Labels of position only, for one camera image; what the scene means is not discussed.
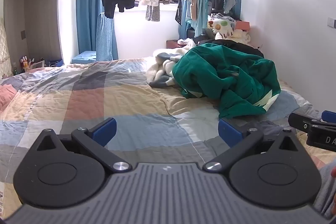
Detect black tote bag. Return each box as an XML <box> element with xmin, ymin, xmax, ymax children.
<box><xmin>175</xmin><ymin>0</ymin><xmax>185</xmax><ymax>25</ymax></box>

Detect person's grey clothing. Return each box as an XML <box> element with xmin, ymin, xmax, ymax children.
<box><xmin>314</xmin><ymin>163</ymin><xmax>336</xmax><ymax>218</ymax></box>

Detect white grey fleece blanket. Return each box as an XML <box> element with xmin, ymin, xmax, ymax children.
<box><xmin>146</xmin><ymin>42</ymin><xmax>200</xmax><ymax>89</ymax></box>

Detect striped hanging socks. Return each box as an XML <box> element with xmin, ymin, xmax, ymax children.
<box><xmin>145</xmin><ymin>4</ymin><xmax>161</xmax><ymax>22</ymax></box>

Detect dark red storage box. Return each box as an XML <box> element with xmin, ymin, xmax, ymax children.
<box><xmin>166</xmin><ymin>40</ymin><xmax>196</xmax><ymax>58</ymax></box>

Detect bedside bottles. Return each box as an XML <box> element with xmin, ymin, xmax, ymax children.
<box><xmin>12</xmin><ymin>55</ymin><xmax>64</xmax><ymax>75</ymax></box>

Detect green hoodie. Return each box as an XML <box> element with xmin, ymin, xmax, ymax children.
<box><xmin>172</xmin><ymin>44</ymin><xmax>282</xmax><ymax>119</ymax></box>

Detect patchwork quilt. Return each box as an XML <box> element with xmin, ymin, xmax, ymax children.
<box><xmin>0</xmin><ymin>56</ymin><xmax>336</xmax><ymax>214</ymax></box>

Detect teal hanging garment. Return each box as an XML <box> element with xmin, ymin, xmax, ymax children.
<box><xmin>178</xmin><ymin>0</ymin><xmax>214</xmax><ymax>38</ymax></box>

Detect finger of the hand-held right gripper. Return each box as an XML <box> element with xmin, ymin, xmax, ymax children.
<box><xmin>322</xmin><ymin>110</ymin><xmax>336</xmax><ymax>123</ymax></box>
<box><xmin>288</xmin><ymin>112</ymin><xmax>326</xmax><ymax>133</ymax></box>

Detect pink box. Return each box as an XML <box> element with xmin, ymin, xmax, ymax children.
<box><xmin>234</xmin><ymin>21</ymin><xmax>251</xmax><ymax>32</ymax></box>

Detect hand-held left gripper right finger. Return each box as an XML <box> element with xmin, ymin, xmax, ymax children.
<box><xmin>203</xmin><ymin>118</ymin><xmax>303</xmax><ymax>172</ymax></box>

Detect quilted headboard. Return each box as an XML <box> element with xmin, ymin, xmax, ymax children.
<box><xmin>0</xmin><ymin>17</ymin><xmax>14</xmax><ymax>81</ymax></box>

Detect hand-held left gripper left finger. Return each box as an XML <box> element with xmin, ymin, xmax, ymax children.
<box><xmin>34</xmin><ymin>117</ymin><xmax>133</xmax><ymax>173</ymax></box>

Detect pink pillow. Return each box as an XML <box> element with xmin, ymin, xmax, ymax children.
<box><xmin>0</xmin><ymin>84</ymin><xmax>19</xmax><ymax>112</ymax></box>

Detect cream plush blanket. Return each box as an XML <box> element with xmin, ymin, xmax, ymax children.
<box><xmin>215</xmin><ymin>27</ymin><xmax>252</xmax><ymax>44</ymax></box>

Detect blue curtain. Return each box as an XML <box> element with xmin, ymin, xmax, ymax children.
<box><xmin>76</xmin><ymin>0</ymin><xmax>105</xmax><ymax>53</ymax></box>

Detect blue striped cloth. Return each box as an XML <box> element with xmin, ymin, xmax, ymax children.
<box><xmin>96</xmin><ymin>12</ymin><xmax>119</xmax><ymax>62</ymax></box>

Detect white wardrobe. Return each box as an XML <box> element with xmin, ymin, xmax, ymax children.
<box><xmin>56</xmin><ymin>0</ymin><xmax>79</xmax><ymax>64</ymax></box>

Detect black puffer jacket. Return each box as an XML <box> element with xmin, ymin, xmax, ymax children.
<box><xmin>198</xmin><ymin>39</ymin><xmax>264</xmax><ymax>58</ymax></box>

